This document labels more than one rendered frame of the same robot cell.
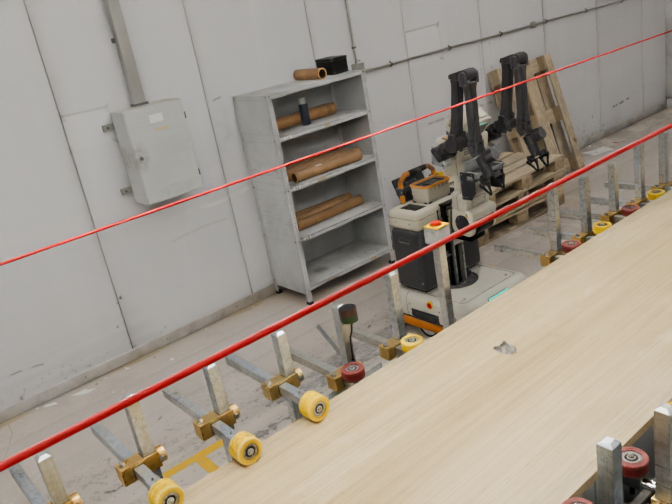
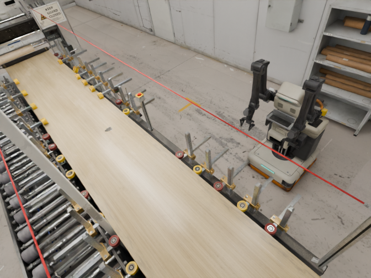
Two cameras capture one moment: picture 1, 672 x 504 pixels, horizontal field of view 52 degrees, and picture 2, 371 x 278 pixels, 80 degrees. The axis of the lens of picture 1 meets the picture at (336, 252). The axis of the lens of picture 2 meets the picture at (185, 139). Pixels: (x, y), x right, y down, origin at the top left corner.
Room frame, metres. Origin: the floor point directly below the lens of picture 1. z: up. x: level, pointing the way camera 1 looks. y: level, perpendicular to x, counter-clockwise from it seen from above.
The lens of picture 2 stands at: (2.86, -2.37, 2.57)
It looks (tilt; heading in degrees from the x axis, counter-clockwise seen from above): 47 degrees down; 92
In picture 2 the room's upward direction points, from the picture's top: 10 degrees counter-clockwise
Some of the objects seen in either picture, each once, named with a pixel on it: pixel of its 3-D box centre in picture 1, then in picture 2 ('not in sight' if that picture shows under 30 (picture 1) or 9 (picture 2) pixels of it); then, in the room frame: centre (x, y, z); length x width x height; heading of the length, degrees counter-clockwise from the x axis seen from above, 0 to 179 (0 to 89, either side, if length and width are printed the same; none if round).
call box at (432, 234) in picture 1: (437, 234); (140, 97); (2.41, -0.38, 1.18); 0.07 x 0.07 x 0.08; 36
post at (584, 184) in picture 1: (586, 225); (208, 166); (2.99, -1.18, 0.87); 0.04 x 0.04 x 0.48; 36
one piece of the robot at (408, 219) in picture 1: (439, 232); (293, 130); (4.06, -0.66, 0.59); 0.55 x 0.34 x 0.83; 126
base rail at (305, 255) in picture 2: not in sight; (132, 115); (2.14, -0.02, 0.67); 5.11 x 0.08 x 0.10; 126
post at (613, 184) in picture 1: (614, 209); (229, 182); (3.14, -1.38, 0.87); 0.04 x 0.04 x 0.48; 36
